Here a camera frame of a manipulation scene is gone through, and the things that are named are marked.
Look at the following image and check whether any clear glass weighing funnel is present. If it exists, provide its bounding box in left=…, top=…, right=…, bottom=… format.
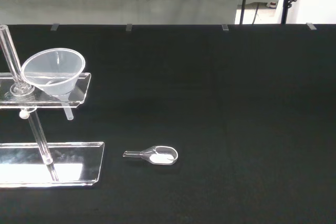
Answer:
left=122, top=145, right=179, bottom=166

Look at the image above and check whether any clear acrylic funnel stand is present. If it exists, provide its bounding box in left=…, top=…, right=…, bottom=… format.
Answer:
left=0, top=24, right=105, bottom=189

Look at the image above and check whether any black bench cloth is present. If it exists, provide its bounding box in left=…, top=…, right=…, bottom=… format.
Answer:
left=0, top=24, right=336, bottom=224

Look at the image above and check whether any black floor cable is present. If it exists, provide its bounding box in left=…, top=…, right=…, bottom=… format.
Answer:
left=252, top=3, right=260, bottom=25

